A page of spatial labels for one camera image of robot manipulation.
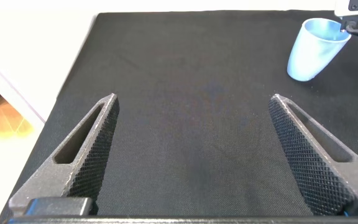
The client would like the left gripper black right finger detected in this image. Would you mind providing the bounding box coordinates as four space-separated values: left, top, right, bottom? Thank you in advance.
268 93 358 217

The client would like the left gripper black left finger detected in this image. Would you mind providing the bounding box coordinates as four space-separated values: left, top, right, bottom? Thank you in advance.
8 93 120 217

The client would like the light blue plastic cup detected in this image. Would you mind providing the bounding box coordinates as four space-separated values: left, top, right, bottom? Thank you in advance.
286 17 352 83

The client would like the black table cloth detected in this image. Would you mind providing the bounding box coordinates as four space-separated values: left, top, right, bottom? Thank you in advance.
0 9 358 220

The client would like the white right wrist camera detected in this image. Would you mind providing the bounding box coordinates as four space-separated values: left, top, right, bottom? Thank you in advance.
334 0 358 18

